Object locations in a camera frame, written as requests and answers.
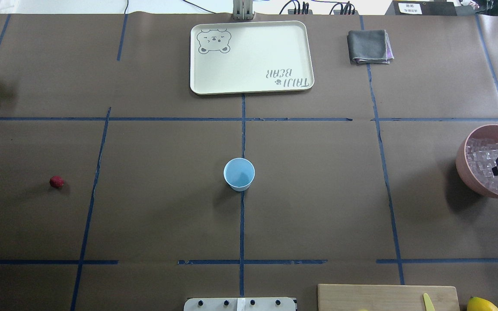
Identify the light blue cup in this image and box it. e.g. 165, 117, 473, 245
223, 158, 255, 192

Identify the red strawberry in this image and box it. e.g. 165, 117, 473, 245
49, 176, 64, 189

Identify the ice cubes pile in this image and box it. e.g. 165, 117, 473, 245
465, 138, 498, 194

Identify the pink bowl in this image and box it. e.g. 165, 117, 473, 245
455, 124, 498, 199

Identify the yellow lemon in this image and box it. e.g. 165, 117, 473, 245
466, 296, 498, 311

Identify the yellow knife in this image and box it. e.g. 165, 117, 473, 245
423, 293, 435, 311

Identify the folded grey cloth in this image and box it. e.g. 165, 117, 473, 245
347, 29, 395, 64

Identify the black box with label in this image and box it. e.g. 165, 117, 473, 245
385, 0, 458, 16

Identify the wooden cutting board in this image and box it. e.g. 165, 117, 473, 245
317, 284, 460, 311

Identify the cream bear tray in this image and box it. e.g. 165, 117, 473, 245
190, 20, 315, 95

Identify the aluminium frame post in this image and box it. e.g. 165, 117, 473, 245
233, 0, 255, 20

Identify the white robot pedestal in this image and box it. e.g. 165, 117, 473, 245
183, 297, 298, 311

